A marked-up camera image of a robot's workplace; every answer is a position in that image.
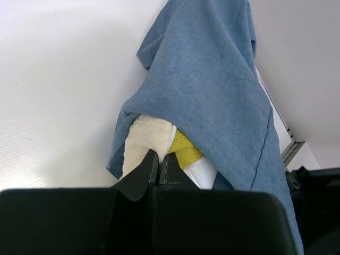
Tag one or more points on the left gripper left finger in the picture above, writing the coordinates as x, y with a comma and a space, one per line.
80, 220

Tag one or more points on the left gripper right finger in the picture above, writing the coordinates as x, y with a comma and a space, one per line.
188, 220

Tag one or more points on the cream yellow pillow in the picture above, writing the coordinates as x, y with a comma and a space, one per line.
149, 133

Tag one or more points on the blue pillowcase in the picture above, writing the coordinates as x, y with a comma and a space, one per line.
201, 78

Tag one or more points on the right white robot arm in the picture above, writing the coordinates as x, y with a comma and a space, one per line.
315, 196

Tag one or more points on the aluminium rail right side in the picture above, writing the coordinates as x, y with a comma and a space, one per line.
289, 146

